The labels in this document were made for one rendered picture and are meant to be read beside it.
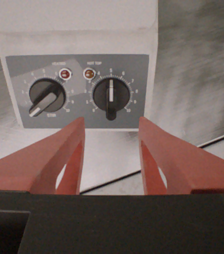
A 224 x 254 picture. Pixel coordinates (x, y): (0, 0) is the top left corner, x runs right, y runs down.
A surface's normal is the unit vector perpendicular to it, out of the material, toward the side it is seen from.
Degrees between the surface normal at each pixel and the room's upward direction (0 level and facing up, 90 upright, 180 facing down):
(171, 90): 0
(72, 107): 30
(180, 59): 0
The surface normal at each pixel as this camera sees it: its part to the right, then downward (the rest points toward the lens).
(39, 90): 0.00, 0.58
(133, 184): 0.00, 0.09
